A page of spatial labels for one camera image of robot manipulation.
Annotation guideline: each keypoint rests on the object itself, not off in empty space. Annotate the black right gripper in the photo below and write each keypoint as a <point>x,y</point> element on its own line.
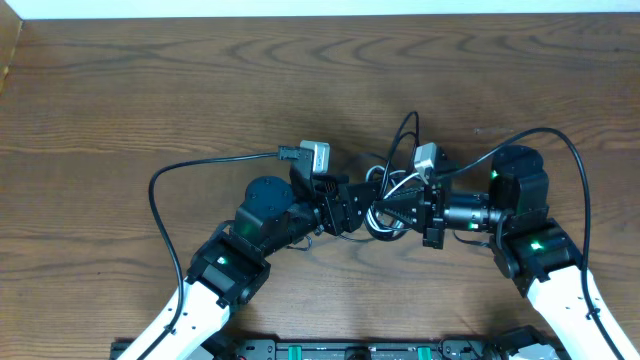
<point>407,206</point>

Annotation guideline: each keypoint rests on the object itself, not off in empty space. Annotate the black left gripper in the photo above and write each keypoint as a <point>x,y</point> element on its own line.
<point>345,221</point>

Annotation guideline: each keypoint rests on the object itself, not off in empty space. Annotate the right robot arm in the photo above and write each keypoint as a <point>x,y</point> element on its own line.
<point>529,247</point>

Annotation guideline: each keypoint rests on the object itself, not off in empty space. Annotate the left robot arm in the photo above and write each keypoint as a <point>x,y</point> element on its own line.
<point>229,269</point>

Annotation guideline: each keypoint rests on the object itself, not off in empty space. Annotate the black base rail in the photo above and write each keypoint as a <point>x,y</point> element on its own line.
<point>520,343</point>

